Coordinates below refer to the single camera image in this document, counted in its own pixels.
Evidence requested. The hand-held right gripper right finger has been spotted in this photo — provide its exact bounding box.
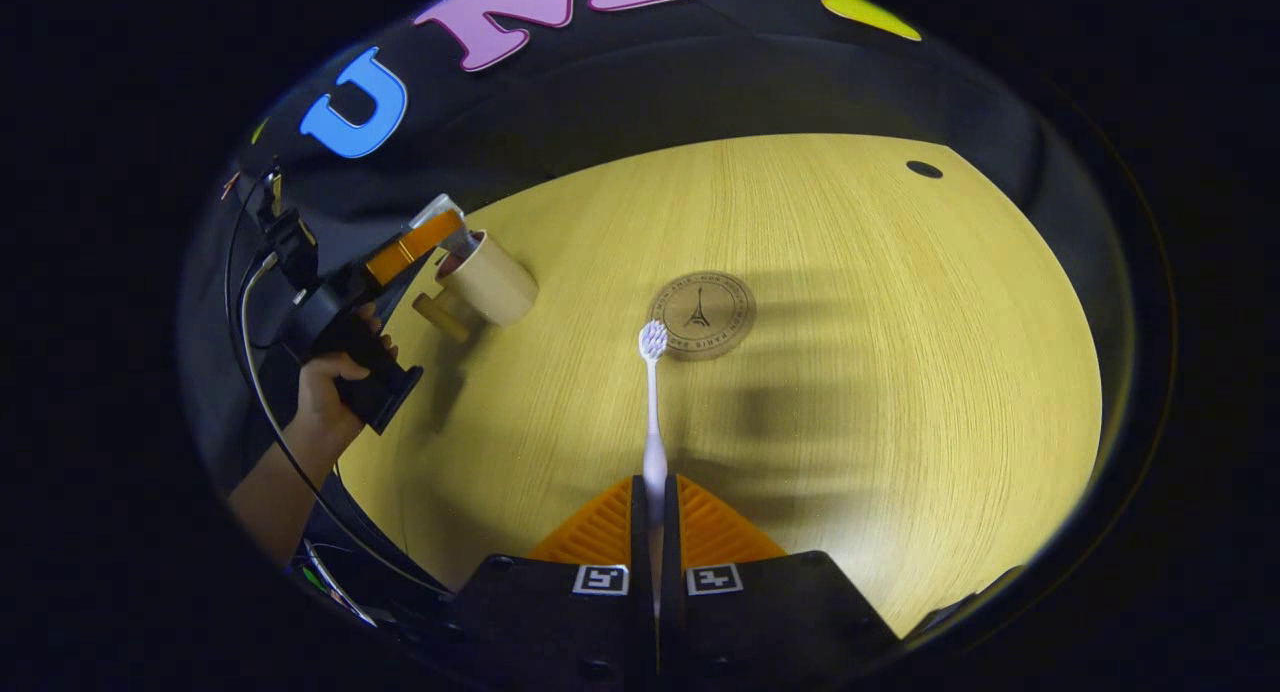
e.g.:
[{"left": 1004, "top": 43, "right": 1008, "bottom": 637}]
[{"left": 660, "top": 475, "right": 901, "bottom": 673}]

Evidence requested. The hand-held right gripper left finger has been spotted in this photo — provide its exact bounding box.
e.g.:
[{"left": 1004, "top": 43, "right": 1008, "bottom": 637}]
[{"left": 455, "top": 475, "right": 658, "bottom": 688}]

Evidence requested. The white toothpaste tube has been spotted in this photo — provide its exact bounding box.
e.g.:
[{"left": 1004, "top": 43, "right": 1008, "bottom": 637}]
[{"left": 410, "top": 194, "right": 467, "bottom": 235}]

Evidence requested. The beige cup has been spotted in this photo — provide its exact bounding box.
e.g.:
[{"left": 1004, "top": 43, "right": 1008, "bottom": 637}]
[{"left": 412, "top": 230, "right": 541, "bottom": 345}]

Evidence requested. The pale purple toothbrush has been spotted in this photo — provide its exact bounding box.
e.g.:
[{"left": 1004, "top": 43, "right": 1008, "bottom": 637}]
[{"left": 638, "top": 319, "right": 669, "bottom": 613}]

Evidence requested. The round cork coaster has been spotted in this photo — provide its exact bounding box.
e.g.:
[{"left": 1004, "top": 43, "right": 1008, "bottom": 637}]
[{"left": 648, "top": 270, "right": 758, "bottom": 361}]

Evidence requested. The wooden desktop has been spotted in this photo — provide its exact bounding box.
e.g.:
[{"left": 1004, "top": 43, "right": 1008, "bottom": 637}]
[{"left": 335, "top": 134, "right": 1103, "bottom": 638}]

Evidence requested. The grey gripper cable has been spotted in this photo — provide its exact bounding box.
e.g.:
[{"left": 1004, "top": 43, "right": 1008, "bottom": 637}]
[{"left": 238, "top": 254, "right": 451, "bottom": 595}]

